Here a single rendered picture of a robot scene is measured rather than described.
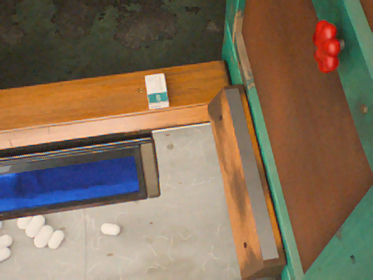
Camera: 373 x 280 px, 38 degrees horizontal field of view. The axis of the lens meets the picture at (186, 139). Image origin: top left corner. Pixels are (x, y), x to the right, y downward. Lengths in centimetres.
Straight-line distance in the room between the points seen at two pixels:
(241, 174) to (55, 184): 33
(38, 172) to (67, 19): 159
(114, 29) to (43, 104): 110
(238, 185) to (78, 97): 35
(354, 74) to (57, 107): 65
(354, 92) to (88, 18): 174
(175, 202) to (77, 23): 130
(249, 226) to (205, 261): 13
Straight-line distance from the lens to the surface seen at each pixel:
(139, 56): 199
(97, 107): 99
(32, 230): 92
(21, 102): 102
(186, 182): 93
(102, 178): 57
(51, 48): 207
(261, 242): 78
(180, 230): 90
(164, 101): 96
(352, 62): 45
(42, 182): 58
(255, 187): 80
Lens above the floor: 160
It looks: 62 degrees down
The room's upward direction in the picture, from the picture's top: 1 degrees counter-clockwise
